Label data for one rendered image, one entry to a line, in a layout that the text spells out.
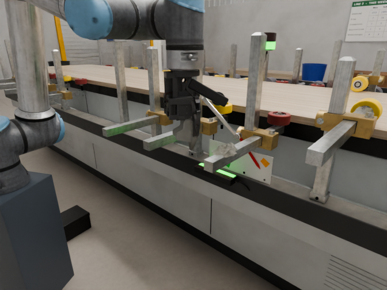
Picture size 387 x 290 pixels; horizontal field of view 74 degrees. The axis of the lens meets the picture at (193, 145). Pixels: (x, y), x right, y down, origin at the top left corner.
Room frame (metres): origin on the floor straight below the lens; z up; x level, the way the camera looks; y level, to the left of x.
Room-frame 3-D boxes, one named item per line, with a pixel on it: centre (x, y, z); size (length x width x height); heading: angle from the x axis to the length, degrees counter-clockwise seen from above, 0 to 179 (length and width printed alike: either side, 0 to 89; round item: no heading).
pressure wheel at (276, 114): (0.91, -0.31, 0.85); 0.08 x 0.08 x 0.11
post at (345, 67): (0.68, -0.38, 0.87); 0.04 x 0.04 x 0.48; 48
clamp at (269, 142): (0.83, -0.22, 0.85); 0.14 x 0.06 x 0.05; 48
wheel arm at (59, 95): (1.76, 0.94, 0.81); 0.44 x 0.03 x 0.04; 138
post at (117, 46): (1.35, 0.37, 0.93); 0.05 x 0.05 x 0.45; 48
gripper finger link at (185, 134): (0.64, 0.02, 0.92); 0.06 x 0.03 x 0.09; 106
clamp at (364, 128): (0.67, -0.40, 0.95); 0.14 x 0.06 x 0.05; 48
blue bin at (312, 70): (6.26, -2.80, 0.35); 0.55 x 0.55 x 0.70
